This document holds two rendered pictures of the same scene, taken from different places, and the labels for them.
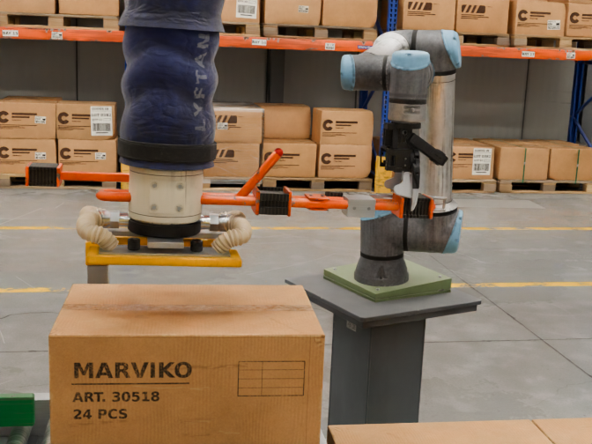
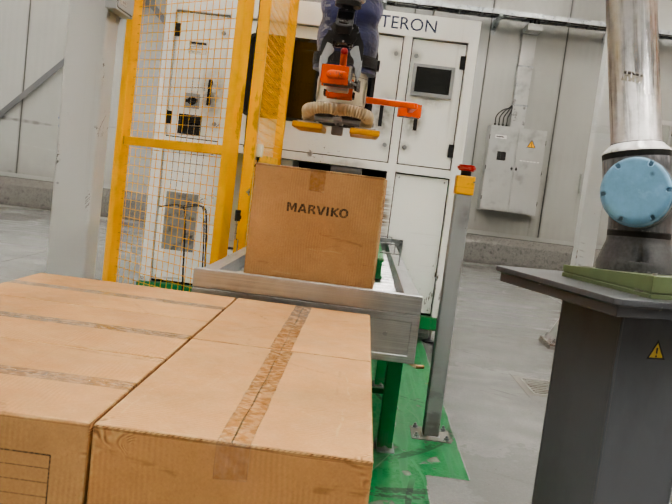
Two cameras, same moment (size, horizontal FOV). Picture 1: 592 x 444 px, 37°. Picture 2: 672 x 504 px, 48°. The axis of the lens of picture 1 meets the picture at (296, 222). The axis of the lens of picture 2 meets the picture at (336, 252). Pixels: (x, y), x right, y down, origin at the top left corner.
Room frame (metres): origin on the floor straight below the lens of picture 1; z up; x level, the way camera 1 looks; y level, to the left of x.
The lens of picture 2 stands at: (2.57, -2.31, 0.92)
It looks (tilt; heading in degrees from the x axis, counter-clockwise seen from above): 5 degrees down; 101
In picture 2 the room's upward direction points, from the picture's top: 7 degrees clockwise
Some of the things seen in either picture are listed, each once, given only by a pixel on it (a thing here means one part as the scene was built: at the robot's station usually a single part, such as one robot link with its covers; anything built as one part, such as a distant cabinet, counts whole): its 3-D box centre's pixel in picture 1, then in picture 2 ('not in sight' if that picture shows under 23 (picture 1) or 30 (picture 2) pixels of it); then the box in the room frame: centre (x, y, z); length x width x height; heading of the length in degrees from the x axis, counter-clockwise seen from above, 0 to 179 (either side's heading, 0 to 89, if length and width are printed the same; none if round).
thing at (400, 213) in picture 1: (412, 205); (335, 76); (2.11, -0.28, 1.20); 0.08 x 0.07 x 0.05; 100
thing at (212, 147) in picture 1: (167, 147); (346, 62); (2.02, 0.30, 1.33); 0.23 x 0.23 x 0.04
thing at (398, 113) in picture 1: (407, 113); not in sight; (2.12, -0.26, 1.43); 0.10 x 0.09 x 0.05; 9
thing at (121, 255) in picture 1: (165, 249); (310, 123); (1.92, 0.29, 1.11); 0.34 x 0.10 x 0.05; 100
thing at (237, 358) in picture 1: (188, 385); (321, 229); (2.01, 0.25, 0.75); 0.60 x 0.40 x 0.40; 97
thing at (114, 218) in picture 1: (164, 224); (338, 114); (2.01, 0.31, 1.15); 0.34 x 0.25 x 0.06; 100
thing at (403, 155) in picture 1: (401, 147); (345, 25); (2.12, -0.25, 1.34); 0.09 x 0.08 x 0.12; 99
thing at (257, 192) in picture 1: (271, 200); (339, 89); (2.06, 0.06, 1.21); 0.10 x 0.08 x 0.06; 10
